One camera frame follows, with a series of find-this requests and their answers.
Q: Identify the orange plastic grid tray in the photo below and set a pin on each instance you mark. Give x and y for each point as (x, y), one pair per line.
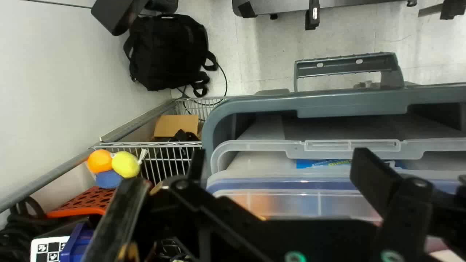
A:
(81, 204)

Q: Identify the yellow ball toy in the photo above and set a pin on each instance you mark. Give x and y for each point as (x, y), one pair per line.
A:
(126, 164)

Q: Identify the clear plastic tray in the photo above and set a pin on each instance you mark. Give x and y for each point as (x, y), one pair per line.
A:
(301, 147)

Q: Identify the grey metal bar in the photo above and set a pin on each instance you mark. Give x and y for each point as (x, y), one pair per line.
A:
(282, 6)

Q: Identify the orange round plushy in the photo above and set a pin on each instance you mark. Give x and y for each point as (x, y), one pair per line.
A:
(98, 160)

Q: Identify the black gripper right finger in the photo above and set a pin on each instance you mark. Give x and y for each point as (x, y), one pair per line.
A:
(374, 179)

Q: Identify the black stand foot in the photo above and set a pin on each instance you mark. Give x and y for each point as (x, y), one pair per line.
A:
(119, 15)

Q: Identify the clear container blue clips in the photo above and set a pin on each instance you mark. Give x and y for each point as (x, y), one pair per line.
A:
(292, 196)

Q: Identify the black white marker card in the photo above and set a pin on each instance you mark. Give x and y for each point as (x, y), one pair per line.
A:
(49, 247)

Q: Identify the cardboard box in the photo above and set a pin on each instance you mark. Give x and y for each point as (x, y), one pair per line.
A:
(175, 125)

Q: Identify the grey tote with lid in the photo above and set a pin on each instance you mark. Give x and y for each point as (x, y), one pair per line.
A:
(340, 102)

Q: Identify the black backpack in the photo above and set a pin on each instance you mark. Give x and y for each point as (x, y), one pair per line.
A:
(168, 51)

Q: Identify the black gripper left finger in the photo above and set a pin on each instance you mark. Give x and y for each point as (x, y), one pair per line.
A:
(197, 167)

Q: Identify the grey metal shelf rail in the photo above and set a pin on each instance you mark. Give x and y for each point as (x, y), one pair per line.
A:
(63, 164)

